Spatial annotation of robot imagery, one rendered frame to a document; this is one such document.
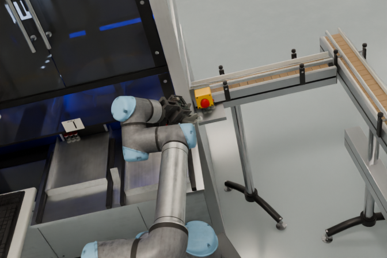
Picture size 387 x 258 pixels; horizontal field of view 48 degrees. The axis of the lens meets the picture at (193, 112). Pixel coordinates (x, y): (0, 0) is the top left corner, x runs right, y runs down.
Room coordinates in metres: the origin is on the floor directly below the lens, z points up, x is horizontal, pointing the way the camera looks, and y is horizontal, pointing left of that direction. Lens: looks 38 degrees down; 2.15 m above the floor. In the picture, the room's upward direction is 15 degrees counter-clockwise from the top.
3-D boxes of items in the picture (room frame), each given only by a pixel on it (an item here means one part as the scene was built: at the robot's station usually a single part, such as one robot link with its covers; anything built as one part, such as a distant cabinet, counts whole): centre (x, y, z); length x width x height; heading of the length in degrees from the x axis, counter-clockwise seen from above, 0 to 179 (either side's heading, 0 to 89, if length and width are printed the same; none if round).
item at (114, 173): (1.26, 0.38, 0.91); 0.14 x 0.03 x 0.06; 177
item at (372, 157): (1.35, -0.76, 0.46); 0.09 x 0.09 x 0.77; 87
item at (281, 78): (1.69, -0.36, 0.92); 0.69 x 0.15 x 0.16; 87
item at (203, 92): (1.57, -0.06, 0.99); 0.08 x 0.07 x 0.07; 177
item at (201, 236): (0.85, 0.09, 0.96); 0.13 x 0.12 x 0.14; 78
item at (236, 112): (1.70, -0.21, 0.46); 0.09 x 0.09 x 0.77; 87
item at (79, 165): (1.49, 0.53, 0.90); 0.34 x 0.26 x 0.04; 177
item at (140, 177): (1.37, 0.20, 0.90); 0.34 x 0.26 x 0.04; 177
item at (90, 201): (1.41, 0.37, 0.87); 0.70 x 0.48 x 0.02; 87
